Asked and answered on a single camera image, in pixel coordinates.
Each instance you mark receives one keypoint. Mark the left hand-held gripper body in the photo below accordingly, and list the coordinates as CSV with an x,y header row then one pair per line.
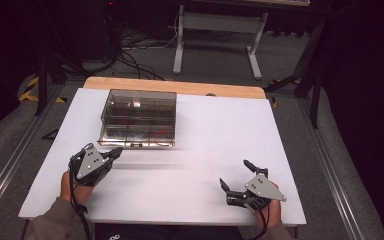
x,y
91,165

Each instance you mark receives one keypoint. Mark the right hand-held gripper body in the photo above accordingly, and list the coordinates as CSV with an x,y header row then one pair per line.
x,y
263,190

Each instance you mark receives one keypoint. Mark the smoked clear drawer organizer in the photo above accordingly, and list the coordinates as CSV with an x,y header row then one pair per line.
x,y
136,116

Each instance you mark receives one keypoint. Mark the person's right hand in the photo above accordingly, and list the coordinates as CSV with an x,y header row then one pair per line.
x,y
274,213

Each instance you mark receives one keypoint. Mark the person's left hand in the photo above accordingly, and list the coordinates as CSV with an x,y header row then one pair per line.
x,y
84,192

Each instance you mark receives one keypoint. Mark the person's dark clothing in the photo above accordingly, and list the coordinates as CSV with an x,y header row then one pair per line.
x,y
166,232

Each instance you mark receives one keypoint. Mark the black metal stand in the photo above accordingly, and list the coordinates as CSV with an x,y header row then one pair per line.
x,y
42,86
308,76

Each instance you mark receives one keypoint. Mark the yellow black floor tape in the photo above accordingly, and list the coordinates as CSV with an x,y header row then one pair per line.
x,y
30,91

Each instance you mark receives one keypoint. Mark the white metal stand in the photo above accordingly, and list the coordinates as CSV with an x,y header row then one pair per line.
x,y
220,21

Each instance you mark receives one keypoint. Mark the aluminium floor rail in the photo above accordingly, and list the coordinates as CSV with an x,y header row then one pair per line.
x,y
13,166
333,173

